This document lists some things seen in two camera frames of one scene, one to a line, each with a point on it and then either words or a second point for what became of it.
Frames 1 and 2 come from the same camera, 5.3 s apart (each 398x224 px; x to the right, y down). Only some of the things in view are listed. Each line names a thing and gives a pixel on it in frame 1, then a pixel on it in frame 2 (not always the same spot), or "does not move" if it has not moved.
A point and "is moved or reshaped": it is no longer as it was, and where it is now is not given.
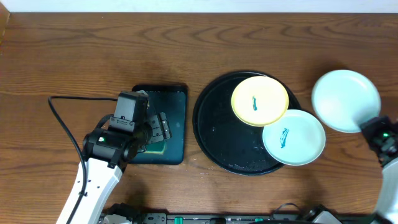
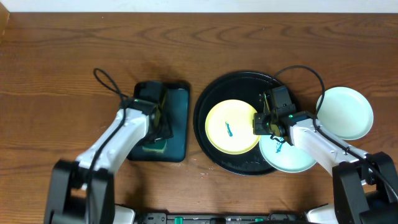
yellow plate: (255, 99) to (229, 129)
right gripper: (368, 126) to (259, 129)
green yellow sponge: (157, 147) does not move
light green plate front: (344, 100) is moved or reshaped
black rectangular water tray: (171, 99) does not move
